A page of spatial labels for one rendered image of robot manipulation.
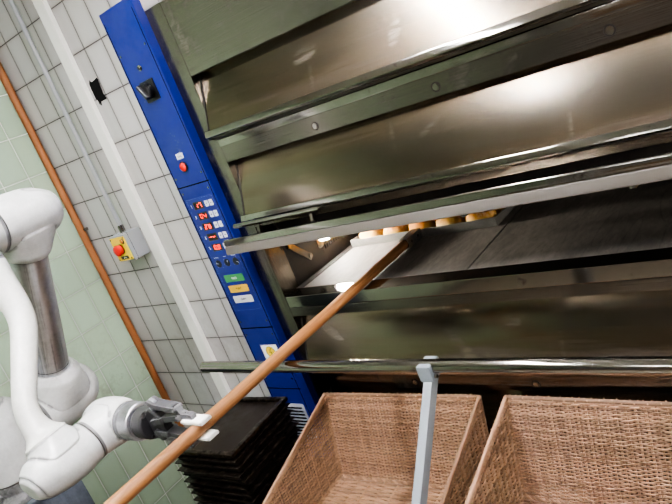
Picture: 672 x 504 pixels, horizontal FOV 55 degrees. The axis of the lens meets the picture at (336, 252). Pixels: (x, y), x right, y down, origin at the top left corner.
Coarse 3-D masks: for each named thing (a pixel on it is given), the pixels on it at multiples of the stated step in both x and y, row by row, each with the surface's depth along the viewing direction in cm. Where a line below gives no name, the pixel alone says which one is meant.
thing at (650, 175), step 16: (608, 176) 115; (624, 176) 113; (640, 176) 112; (656, 176) 110; (528, 192) 125; (544, 192) 123; (560, 192) 121; (576, 192) 119; (592, 192) 118; (448, 208) 136; (464, 208) 134; (480, 208) 132; (496, 208) 130; (352, 224) 153; (368, 224) 150; (384, 224) 147; (400, 224) 144; (272, 240) 170; (288, 240) 167; (304, 240) 163
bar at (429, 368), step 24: (288, 360) 154; (312, 360) 149; (336, 360) 144; (360, 360) 140; (384, 360) 135; (408, 360) 132; (432, 360) 128; (456, 360) 124; (480, 360) 121; (504, 360) 118; (528, 360) 115; (552, 360) 112; (576, 360) 109; (600, 360) 107; (624, 360) 104; (648, 360) 102; (432, 384) 128; (432, 408) 127; (432, 432) 126
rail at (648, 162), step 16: (640, 160) 111; (656, 160) 110; (560, 176) 120; (576, 176) 118; (592, 176) 117; (480, 192) 131; (496, 192) 129; (512, 192) 127; (384, 208) 147; (400, 208) 143; (416, 208) 141; (432, 208) 139; (304, 224) 162; (320, 224) 159; (336, 224) 156; (224, 240) 182; (240, 240) 178; (256, 240) 174
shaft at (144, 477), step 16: (384, 256) 190; (368, 272) 182; (352, 288) 175; (336, 304) 169; (320, 320) 163; (304, 336) 158; (288, 352) 153; (256, 368) 147; (272, 368) 149; (240, 384) 142; (256, 384) 145; (224, 400) 138; (192, 432) 130; (176, 448) 127; (160, 464) 124; (144, 480) 121; (112, 496) 117; (128, 496) 118
